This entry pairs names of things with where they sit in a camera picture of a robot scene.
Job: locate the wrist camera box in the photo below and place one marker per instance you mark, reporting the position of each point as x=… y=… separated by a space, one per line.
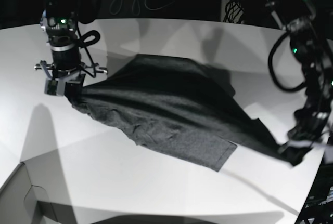
x=55 y=87

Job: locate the dark grey t-shirt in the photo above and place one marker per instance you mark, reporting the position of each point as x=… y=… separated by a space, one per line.
x=173 y=106

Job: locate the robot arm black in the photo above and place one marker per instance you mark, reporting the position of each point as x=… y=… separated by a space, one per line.
x=297 y=18
x=60 y=22

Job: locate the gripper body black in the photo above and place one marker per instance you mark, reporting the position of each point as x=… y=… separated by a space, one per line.
x=310 y=121
x=68 y=67

